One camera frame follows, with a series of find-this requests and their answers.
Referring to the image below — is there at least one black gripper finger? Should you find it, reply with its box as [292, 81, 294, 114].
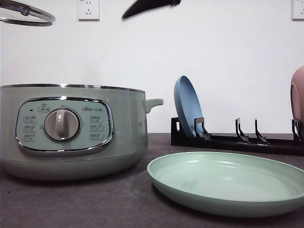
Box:
[122, 0, 182, 19]

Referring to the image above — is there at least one glass steamer lid green knob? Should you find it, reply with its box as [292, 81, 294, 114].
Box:
[0, 0, 56, 27]

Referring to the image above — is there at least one green plate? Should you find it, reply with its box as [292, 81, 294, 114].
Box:
[147, 152, 304, 218]

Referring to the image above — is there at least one blue plate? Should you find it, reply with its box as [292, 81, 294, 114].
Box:
[174, 76, 203, 137]

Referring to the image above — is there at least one light green electric steamer pot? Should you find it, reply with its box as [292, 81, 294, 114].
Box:
[0, 84, 164, 181]

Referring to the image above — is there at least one pink plate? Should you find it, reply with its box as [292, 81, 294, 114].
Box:
[290, 66, 304, 123]

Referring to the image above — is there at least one black dish rack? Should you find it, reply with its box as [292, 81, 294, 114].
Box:
[171, 117, 304, 155]

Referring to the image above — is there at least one white wall socket left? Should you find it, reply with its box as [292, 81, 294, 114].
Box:
[78, 0, 100, 22]

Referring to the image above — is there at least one white wall socket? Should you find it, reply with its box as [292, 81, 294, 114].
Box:
[78, 0, 100, 22]
[292, 0, 304, 23]

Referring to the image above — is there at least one white wall socket right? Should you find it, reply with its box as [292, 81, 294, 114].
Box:
[292, 0, 304, 23]

